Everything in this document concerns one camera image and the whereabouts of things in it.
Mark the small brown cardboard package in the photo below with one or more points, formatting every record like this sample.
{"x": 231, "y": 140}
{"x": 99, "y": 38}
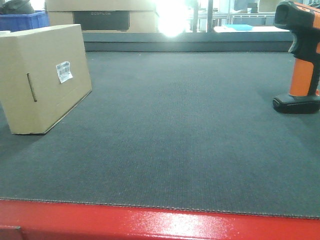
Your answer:
{"x": 31, "y": 95}

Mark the orange black barcode scanner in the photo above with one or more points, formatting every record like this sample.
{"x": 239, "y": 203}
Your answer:
{"x": 303, "y": 22}

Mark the black vertical frame post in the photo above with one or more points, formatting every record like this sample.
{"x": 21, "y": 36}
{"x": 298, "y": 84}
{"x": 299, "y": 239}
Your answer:
{"x": 209, "y": 27}

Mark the black bag in crate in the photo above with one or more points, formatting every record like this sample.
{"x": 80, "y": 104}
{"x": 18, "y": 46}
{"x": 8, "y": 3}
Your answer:
{"x": 17, "y": 7}

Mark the blue flat foam sheet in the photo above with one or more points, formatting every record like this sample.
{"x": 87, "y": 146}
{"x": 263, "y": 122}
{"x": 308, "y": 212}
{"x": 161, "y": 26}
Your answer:
{"x": 238, "y": 27}

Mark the blue plastic crate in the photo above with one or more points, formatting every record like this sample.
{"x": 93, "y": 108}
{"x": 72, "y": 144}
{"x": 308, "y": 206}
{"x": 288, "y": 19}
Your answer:
{"x": 21, "y": 22}

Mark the white barcode label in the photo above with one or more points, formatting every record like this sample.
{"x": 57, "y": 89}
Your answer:
{"x": 64, "y": 71}

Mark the black raised table rail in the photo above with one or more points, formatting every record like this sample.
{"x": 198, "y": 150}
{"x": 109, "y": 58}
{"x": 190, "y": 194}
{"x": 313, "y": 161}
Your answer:
{"x": 188, "y": 42}

